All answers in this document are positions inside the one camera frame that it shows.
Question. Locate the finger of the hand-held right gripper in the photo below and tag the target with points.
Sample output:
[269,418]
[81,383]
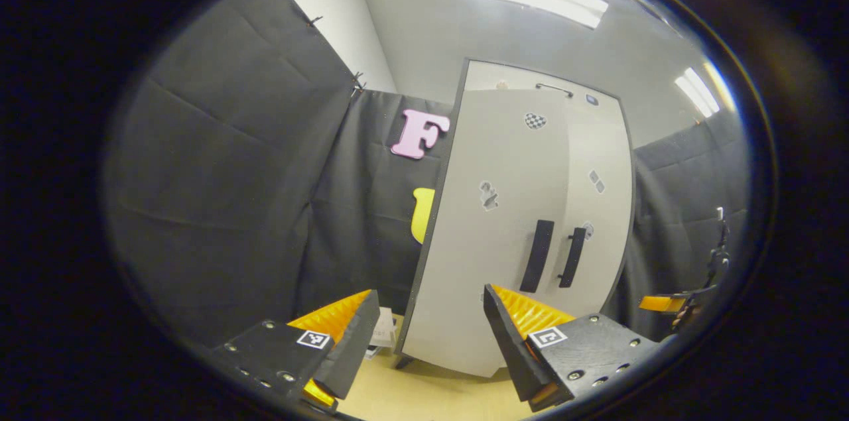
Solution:
[660,303]

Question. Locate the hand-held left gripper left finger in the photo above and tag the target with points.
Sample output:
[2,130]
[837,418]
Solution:
[351,341]

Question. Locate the white shoe cabinet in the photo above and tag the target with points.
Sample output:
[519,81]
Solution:
[504,162]

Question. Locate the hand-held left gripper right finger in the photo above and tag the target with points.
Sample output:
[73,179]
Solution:
[507,341]

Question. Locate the white cabinet drawer front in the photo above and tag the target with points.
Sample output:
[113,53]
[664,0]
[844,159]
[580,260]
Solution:
[530,79]

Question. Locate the wooden floor platform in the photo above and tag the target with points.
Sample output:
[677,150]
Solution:
[431,394]

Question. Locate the small ceiling light panel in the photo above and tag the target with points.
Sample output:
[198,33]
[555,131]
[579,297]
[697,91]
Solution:
[696,93]

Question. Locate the black backdrop cloth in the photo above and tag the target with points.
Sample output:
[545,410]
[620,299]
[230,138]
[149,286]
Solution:
[219,176]

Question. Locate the white paper box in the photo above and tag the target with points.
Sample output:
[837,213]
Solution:
[385,331]

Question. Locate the white cabinet door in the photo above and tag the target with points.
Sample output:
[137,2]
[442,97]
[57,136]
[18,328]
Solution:
[491,262]
[600,202]

